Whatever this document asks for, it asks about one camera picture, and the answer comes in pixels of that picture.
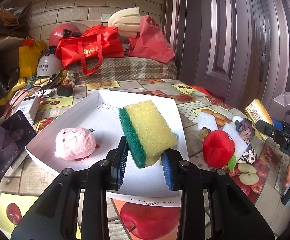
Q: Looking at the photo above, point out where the yellow green sponge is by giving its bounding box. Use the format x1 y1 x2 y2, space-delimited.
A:
118 100 178 168

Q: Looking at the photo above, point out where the pink fluffy plush toy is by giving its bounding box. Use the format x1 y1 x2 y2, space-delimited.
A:
55 127 96 161

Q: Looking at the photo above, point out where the red plush apple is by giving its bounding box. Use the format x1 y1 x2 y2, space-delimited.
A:
202 130 235 168

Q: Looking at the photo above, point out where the white foam block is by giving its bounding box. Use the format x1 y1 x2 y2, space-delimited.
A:
197 112 218 132

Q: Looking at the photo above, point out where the white cardboard box tray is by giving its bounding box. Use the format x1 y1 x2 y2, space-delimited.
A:
25 90 188 206

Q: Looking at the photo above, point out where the black charger block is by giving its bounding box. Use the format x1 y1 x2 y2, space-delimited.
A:
56 85 73 97

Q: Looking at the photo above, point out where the dark purple door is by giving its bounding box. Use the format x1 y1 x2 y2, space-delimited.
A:
162 0 290 124

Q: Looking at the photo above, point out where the plaid covered bench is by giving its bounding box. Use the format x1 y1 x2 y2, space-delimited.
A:
65 56 178 86

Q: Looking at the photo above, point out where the white power bank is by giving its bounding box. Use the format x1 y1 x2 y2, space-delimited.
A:
16 95 39 125

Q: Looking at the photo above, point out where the fruit pattern tablecloth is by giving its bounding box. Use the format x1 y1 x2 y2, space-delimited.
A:
0 79 290 235

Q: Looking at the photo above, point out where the black smartphone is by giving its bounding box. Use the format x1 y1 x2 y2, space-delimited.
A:
0 111 37 182

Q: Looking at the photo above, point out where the white helmet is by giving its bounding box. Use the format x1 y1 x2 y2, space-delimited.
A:
37 54 64 77

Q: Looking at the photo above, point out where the red plastic bag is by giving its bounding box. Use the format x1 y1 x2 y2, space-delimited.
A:
127 15 175 63

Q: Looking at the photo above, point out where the red tote bag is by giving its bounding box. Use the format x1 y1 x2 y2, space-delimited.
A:
55 25 124 75

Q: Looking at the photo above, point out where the yellow gift bag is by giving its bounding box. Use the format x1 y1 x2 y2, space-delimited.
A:
18 37 46 77

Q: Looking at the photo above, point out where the pink helmet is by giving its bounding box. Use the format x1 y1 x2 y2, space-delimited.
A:
49 23 82 47

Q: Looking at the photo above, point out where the cream foam sheets stack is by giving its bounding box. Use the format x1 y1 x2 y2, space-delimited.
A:
108 7 142 38

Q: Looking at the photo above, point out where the metal storage shelf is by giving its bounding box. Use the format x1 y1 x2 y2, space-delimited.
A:
0 2 31 51

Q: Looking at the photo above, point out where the white wireless charger pad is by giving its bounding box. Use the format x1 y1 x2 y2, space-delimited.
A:
34 89 53 98

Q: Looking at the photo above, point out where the wall socket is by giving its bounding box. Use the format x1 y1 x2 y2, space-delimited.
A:
101 14 112 23

